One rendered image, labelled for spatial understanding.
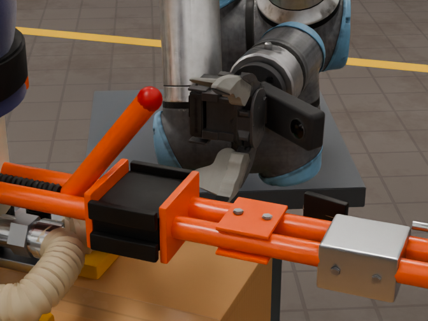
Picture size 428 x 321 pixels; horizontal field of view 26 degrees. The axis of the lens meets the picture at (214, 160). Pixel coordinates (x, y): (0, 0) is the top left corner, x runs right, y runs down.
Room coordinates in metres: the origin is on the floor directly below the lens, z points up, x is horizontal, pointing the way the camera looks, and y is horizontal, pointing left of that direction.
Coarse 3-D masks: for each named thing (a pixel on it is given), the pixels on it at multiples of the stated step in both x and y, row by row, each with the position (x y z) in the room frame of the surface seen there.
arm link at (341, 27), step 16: (256, 0) 1.65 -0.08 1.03; (272, 0) 1.59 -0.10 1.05; (288, 0) 1.56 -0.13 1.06; (304, 0) 1.55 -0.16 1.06; (320, 0) 1.57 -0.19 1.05; (336, 0) 1.59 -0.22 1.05; (256, 16) 1.62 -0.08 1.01; (272, 16) 1.58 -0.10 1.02; (288, 16) 1.56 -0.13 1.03; (304, 16) 1.56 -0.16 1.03; (320, 16) 1.56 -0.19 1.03; (336, 16) 1.60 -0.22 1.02; (256, 32) 1.61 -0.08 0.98; (320, 32) 1.58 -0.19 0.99; (336, 32) 1.59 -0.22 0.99; (336, 48) 1.58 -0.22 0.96; (336, 64) 1.60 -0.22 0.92
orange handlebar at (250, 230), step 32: (0, 192) 0.80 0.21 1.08; (32, 192) 0.80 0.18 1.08; (192, 224) 0.74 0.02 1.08; (224, 224) 0.73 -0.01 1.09; (256, 224) 0.73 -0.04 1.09; (288, 224) 0.74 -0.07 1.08; (320, 224) 0.74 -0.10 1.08; (256, 256) 0.71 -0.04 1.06; (288, 256) 0.70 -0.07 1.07; (416, 256) 0.70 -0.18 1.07
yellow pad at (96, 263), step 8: (24, 208) 0.97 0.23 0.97; (16, 216) 0.95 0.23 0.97; (40, 216) 0.92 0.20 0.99; (48, 216) 0.93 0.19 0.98; (56, 216) 0.95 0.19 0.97; (88, 256) 0.87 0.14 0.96; (96, 256) 0.87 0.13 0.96; (104, 256) 0.88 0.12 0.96; (112, 256) 0.89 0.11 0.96; (88, 264) 0.86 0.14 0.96; (96, 264) 0.86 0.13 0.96; (104, 264) 0.87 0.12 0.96; (88, 272) 0.86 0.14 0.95; (96, 272) 0.85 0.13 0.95
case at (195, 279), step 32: (192, 256) 0.90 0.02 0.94; (224, 256) 0.90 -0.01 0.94; (96, 288) 0.84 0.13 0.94; (128, 288) 0.84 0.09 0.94; (160, 288) 0.84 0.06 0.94; (192, 288) 0.84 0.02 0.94; (224, 288) 0.84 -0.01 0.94; (256, 288) 0.88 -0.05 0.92; (64, 320) 0.78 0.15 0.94; (96, 320) 0.78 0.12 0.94; (128, 320) 0.78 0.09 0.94; (160, 320) 0.78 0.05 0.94; (192, 320) 0.78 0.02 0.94; (224, 320) 0.79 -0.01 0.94; (256, 320) 0.88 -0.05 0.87
